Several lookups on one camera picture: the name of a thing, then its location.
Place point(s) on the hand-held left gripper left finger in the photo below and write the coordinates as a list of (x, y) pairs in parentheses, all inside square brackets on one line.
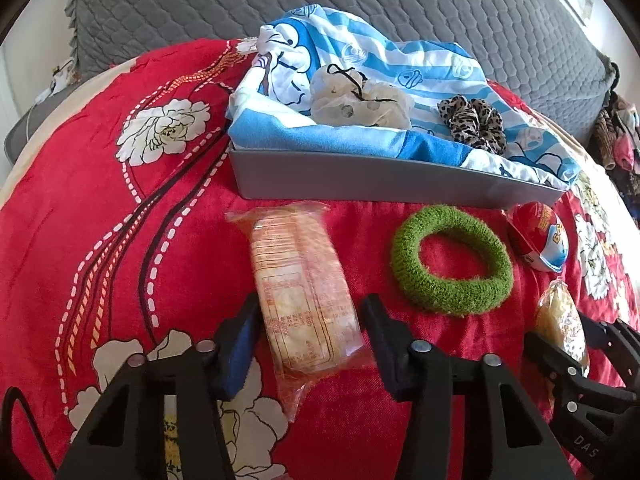
[(240, 355)]

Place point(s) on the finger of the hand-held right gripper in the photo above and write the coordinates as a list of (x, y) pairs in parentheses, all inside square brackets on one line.
[(550, 357), (620, 345)]

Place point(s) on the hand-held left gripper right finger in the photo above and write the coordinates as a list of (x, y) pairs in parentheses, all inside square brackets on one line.
[(385, 345)]

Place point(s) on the yellow rice cracker packet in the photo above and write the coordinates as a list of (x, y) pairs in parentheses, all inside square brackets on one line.
[(557, 320)]

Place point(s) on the clear rice cracker packet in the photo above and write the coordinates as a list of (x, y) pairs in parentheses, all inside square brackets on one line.
[(300, 285)]

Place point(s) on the red blue egg toy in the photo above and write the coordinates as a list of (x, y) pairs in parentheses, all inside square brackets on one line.
[(535, 230)]

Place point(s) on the grey tray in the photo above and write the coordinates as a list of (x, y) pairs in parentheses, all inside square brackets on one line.
[(350, 175)]

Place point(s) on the leopard print scrunchie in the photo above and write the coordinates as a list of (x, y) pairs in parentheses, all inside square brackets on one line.
[(475, 125)]

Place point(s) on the beige organza scrunchie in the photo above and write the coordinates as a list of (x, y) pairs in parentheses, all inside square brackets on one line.
[(340, 100)]

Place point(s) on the blue striped cartoon cloth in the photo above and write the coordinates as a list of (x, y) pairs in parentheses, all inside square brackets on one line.
[(350, 45)]

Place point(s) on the pile of clothes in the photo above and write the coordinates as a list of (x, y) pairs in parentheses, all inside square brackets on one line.
[(617, 145)]

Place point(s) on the red floral blanket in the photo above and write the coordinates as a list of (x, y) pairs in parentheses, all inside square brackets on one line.
[(100, 210)]

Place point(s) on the grey pad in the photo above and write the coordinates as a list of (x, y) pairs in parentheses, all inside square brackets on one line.
[(17, 132)]

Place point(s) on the small floral cloth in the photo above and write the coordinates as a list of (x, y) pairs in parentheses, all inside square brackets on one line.
[(60, 76)]

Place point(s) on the grey quilted sofa cover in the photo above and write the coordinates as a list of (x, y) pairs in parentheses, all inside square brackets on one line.
[(200, 10)]

